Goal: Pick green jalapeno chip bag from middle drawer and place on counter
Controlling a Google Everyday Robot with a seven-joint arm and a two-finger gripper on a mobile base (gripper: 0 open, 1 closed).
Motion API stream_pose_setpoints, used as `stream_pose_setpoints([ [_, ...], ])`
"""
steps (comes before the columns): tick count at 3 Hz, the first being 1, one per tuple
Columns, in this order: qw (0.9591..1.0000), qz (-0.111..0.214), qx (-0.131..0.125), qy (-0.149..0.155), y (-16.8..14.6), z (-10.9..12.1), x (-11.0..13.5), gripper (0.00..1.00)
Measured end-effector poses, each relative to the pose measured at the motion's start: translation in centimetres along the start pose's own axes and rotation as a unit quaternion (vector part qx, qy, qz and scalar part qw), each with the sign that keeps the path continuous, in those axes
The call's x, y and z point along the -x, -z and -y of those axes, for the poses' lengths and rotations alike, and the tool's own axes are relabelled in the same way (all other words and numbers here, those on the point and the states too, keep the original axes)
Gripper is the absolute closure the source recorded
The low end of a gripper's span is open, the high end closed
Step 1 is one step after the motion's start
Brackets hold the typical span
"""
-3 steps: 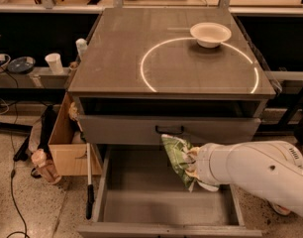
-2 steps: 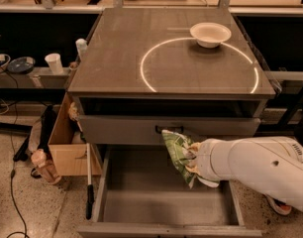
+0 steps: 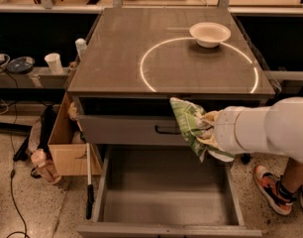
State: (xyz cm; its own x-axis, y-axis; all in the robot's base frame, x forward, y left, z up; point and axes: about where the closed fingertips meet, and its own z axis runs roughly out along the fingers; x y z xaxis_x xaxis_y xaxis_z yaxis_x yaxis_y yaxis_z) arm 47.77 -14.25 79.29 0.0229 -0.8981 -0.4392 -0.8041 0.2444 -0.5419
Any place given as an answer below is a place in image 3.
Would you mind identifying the green jalapeno chip bag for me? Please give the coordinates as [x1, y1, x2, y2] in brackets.
[169, 97, 235, 163]

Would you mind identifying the white stick black handle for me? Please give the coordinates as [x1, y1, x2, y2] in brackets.
[86, 143, 94, 220]

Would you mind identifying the white bowl on shelf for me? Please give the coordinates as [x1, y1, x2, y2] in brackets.
[0, 54, 10, 72]

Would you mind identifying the cardboard box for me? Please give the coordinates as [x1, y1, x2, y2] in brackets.
[49, 93, 102, 176]

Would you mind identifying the open grey middle drawer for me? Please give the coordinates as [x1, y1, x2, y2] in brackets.
[77, 146, 261, 238]

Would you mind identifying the white paper bowl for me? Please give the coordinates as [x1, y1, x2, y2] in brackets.
[189, 22, 231, 48]

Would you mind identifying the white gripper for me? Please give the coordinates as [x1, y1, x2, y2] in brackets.
[200, 106, 244, 154]

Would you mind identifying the grey drawer cabinet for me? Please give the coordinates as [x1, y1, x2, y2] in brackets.
[66, 6, 276, 157]

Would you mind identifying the black floor cable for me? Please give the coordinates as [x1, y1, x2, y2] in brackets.
[5, 169, 31, 238]

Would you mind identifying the white paper cup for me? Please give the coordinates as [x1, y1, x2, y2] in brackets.
[45, 53, 63, 74]

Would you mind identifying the white bottle beside cabinet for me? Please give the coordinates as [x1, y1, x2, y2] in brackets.
[75, 39, 87, 59]

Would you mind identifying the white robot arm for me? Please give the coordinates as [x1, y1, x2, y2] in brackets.
[213, 97, 303, 164]

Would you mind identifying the person leg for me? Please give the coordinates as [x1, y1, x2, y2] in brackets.
[281, 159, 303, 193]

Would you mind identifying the grey top drawer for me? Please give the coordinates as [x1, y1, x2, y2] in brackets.
[80, 115, 187, 146]

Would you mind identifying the dark blue plate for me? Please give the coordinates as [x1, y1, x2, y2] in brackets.
[7, 57, 35, 74]

